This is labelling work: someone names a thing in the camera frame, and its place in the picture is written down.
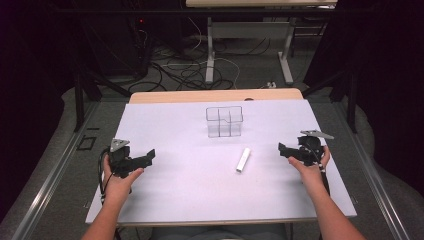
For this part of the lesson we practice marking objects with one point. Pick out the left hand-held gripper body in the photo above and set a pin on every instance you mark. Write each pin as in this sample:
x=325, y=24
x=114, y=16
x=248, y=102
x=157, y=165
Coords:
x=120, y=159

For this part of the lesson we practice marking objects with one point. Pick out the grey metal floor rail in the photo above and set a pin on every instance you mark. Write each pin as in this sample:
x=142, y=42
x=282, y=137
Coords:
x=373, y=180
x=50, y=180

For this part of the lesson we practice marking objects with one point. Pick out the white desk with metal legs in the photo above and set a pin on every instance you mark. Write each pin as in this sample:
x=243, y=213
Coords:
x=248, y=30

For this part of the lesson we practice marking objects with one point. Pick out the white tube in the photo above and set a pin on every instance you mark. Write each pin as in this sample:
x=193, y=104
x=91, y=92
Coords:
x=243, y=160

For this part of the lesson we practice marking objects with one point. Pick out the clear acrylic compartment organizer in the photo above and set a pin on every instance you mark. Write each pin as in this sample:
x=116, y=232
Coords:
x=224, y=121

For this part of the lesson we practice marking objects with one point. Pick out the person's left hand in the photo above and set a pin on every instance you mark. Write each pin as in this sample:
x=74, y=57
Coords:
x=117, y=185

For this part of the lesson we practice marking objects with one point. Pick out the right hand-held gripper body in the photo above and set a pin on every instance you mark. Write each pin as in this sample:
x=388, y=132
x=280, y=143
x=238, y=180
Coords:
x=311, y=150

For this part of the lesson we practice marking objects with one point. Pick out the person's right hand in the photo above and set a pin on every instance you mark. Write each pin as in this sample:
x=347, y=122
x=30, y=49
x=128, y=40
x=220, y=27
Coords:
x=310, y=174

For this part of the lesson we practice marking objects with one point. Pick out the black metal stand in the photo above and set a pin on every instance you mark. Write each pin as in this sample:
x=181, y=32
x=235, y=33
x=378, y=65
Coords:
x=343, y=90
x=87, y=96

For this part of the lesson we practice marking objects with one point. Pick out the dark computer tower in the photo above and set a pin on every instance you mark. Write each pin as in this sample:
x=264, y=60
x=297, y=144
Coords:
x=120, y=43

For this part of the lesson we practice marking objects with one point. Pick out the white table sheet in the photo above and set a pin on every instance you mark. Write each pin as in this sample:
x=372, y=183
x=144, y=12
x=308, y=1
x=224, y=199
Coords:
x=200, y=186

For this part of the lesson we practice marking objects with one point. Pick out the white power plug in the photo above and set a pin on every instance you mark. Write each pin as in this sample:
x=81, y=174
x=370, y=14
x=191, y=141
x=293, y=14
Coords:
x=271, y=85

